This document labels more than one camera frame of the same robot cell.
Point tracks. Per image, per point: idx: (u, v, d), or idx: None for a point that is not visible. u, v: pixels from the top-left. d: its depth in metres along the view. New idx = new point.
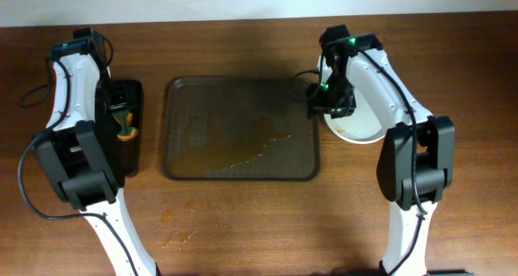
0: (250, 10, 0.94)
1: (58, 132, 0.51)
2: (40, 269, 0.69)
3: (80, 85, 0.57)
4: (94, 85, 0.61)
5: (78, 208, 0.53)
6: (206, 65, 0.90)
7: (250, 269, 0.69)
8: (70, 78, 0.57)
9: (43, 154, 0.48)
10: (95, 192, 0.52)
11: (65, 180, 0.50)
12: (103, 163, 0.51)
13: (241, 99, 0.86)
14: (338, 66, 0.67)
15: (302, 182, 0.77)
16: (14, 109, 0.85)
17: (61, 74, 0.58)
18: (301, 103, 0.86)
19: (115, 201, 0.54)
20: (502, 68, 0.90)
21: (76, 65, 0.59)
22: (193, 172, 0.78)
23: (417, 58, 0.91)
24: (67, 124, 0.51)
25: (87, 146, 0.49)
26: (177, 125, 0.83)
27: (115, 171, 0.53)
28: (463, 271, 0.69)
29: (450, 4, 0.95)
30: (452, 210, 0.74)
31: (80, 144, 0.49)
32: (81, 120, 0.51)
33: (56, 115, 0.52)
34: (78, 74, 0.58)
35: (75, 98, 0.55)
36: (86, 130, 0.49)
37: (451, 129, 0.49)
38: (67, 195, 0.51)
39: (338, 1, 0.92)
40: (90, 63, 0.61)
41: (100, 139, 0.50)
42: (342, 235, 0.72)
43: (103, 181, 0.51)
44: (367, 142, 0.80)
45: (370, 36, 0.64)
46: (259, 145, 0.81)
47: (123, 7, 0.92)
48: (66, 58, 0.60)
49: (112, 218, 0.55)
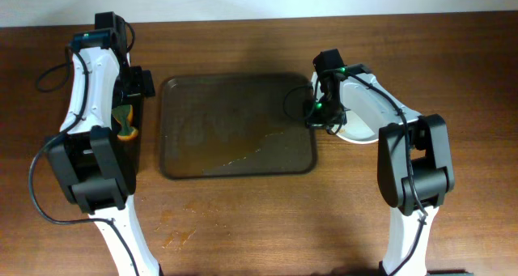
0: (251, 10, 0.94)
1: (73, 135, 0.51)
2: (40, 268, 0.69)
3: (99, 82, 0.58)
4: (112, 81, 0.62)
5: (87, 212, 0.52)
6: (206, 65, 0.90)
7: (250, 269, 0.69)
8: (89, 74, 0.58)
9: (56, 159, 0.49)
10: (105, 197, 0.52)
11: (76, 184, 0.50)
12: (114, 169, 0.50)
13: (236, 97, 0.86)
14: (333, 91, 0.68)
15: (299, 176, 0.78)
16: (14, 110, 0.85)
17: (80, 69, 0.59)
18: (295, 95, 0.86)
19: (125, 207, 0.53)
20: (501, 68, 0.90)
21: (97, 60, 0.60)
22: (190, 171, 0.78)
23: (417, 58, 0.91)
24: (82, 128, 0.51)
25: (100, 152, 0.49)
26: (174, 124, 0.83)
27: (127, 178, 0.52)
28: (462, 271, 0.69)
29: (450, 4, 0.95)
30: (451, 210, 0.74)
31: (93, 150, 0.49)
32: (97, 125, 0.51)
33: (71, 116, 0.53)
34: (98, 70, 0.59)
35: (94, 95, 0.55)
36: (99, 138, 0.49)
37: (443, 125, 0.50)
38: (77, 199, 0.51)
39: (338, 1, 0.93)
40: (111, 58, 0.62)
41: (115, 146, 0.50)
42: (342, 235, 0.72)
43: (114, 188, 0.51)
44: (367, 142, 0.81)
45: (358, 65, 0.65)
46: (255, 141, 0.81)
47: (124, 7, 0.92)
48: (87, 53, 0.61)
49: (119, 224, 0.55)
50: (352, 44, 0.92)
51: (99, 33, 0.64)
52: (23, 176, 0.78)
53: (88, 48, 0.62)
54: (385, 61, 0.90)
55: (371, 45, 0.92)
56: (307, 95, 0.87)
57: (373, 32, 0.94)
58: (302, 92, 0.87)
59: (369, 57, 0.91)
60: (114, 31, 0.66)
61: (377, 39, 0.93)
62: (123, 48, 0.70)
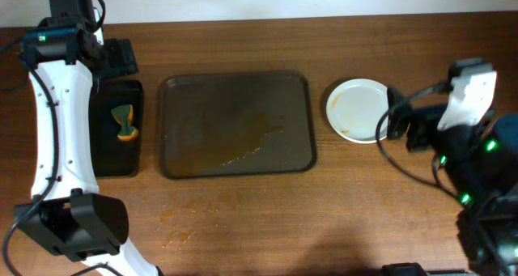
0: (250, 10, 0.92)
1: (49, 201, 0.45)
2: (41, 268, 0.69)
3: (70, 115, 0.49)
4: (87, 99, 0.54)
5: (77, 260, 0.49)
6: (206, 66, 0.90)
7: (250, 269, 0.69)
8: (55, 107, 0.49)
9: (32, 229, 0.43)
10: (96, 248, 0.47)
11: (60, 244, 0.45)
12: (105, 232, 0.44)
13: (235, 95, 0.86)
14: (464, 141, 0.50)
15: (300, 172, 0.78)
16: (13, 109, 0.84)
17: (42, 99, 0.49)
18: (293, 92, 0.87)
19: (119, 252, 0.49)
20: (502, 69, 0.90)
21: (50, 51, 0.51)
22: (190, 171, 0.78)
23: (417, 58, 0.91)
24: (66, 153, 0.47)
25: (86, 220, 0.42)
26: (172, 125, 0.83)
27: (119, 231, 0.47)
28: (462, 271, 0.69)
29: (454, 5, 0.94)
30: (451, 210, 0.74)
31: (76, 218, 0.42)
32: (78, 189, 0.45)
33: (44, 178, 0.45)
34: (65, 99, 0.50)
35: (61, 101, 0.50)
36: (82, 205, 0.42)
37: None
38: (64, 252, 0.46)
39: (340, 2, 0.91)
40: (66, 44, 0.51)
41: (101, 212, 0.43)
42: (342, 235, 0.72)
43: (107, 243, 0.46)
44: (371, 142, 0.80)
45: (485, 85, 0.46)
46: (255, 139, 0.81)
47: (121, 8, 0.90)
48: (36, 46, 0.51)
49: (114, 264, 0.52)
50: (352, 44, 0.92)
51: (57, 0, 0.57)
52: (23, 177, 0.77)
53: (50, 52, 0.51)
54: (386, 62, 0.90)
55: (371, 45, 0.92)
56: (307, 92, 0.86)
57: (373, 32, 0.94)
58: (301, 91, 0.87)
59: (369, 57, 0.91)
60: None
61: (376, 40, 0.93)
62: (93, 19, 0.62)
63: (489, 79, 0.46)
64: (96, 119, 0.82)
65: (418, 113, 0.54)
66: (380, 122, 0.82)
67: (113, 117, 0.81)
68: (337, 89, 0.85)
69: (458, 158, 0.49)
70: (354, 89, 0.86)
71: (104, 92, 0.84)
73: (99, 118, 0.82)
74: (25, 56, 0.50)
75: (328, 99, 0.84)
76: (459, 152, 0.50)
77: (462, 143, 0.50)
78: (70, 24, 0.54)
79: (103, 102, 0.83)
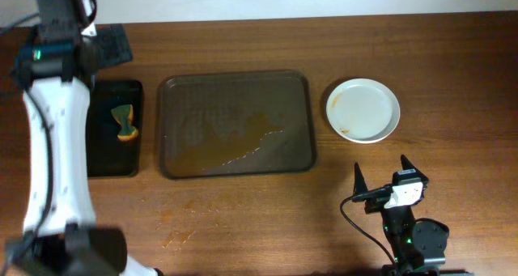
0: (250, 10, 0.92)
1: (44, 237, 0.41)
2: None
3: (65, 139, 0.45)
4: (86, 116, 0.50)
5: None
6: (206, 65, 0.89)
7: (250, 269, 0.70)
8: (48, 132, 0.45)
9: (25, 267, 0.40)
10: None
11: None
12: (104, 268, 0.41)
13: (235, 95, 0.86)
14: (404, 214, 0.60)
15: (301, 172, 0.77)
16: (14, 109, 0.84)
17: (36, 123, 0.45)
18: (293, 91, 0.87)
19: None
20: (502, 70, 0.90)
21: (45, 70, 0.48)
22: (190, 171, 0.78)
23: (417, 58, 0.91)
24: (60, 181, 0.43)
25: (81, 258, 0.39)
26: (172, 125, 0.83)
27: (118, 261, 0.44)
28: (462, 271, 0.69)
29: (455, 5, 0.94)
30: (452, 210, 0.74)
31: (70, 257, 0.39)
32: (72, 223, 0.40)
33: (38, 211, 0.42)
34: (60, 122, 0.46)
35: (57, 123, 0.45)
36: (77, 244, 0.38)
37: None
38: None
39: (341, 2, 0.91)
40: (61, 65, 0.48)
41: (98, 249, 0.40)
42: (342, 235, 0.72)
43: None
44: (371, 142, 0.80)
45: (417, 180, 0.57)
46: (254, 139, 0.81)
47: (122, 8, 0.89)
48: (31, 66, 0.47)
49: None
50: (353, 44, 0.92)
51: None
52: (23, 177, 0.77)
53: (46, 71, 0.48)
54: (386, 62, 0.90)
55: (371, 45, 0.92)
56: (307, 93, 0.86)
57: (373, 32, 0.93)
58: (301, 91, 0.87)
59: (369, 57, 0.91)
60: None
61: (377, 40, 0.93)
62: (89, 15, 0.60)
63: (418, 188, 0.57)
64: (96, 119, 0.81)
65: (378, 190, 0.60)
66: (380, 122, 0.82)
67: (113, 117, 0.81)
68: (337, 88, 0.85)
69: (395, 231, 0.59)
70: (354, 89, 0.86)
71: (104, 92, 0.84)
73: (99, 117, 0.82)
74: (22, 77, 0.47)
75: (328, 99, 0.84)
76: (397, 227, 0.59)
77: (401, 218, 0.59)
78: (66, 37, 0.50)
79: (102, 103, 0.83)
